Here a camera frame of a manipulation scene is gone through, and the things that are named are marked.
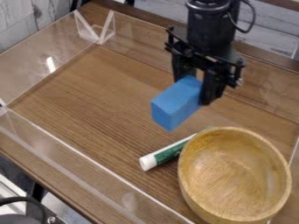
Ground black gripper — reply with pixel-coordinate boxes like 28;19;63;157
164;25;245;106

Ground blue foam block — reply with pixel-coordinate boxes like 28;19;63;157
151;75;201;131

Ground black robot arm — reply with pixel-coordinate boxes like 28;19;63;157
164;0;245;106

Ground brown wooden bowl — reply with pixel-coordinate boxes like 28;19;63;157
177;127;292;224

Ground white green tube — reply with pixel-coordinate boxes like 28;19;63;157
139;134;195;172

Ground black metal table leg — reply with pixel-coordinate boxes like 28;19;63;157
32;183;45;202

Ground black cable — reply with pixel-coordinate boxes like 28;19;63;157
225;0;257;35

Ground clear acrylic corner bracket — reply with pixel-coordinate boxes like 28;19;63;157
73;10;116;45

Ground clear acrylic tray wall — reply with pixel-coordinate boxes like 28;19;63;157
0;99;193;224

